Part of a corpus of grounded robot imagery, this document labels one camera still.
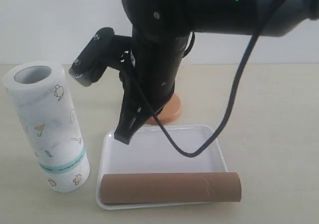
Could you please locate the white plastic tray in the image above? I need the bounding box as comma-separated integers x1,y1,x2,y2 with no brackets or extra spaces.
95,124,229,204

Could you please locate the brown cardboard tube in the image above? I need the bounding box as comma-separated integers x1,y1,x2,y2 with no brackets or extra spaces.
99,172,242,204

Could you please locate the printed white paper towel roll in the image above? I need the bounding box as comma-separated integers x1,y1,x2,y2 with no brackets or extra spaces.
2,61,90,193

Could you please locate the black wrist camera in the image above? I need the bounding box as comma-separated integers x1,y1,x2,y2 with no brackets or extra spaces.
68,27,131,87

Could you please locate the black cable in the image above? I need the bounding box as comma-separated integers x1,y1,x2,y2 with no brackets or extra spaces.
119,0,307,157

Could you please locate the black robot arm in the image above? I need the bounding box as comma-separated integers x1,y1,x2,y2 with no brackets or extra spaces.
114,0,274,144

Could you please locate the wooden paper towel holder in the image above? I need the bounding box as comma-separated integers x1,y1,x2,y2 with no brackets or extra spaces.
156,93,182,125

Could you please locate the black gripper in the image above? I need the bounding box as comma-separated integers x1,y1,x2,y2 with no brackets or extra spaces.
114,27,194,145

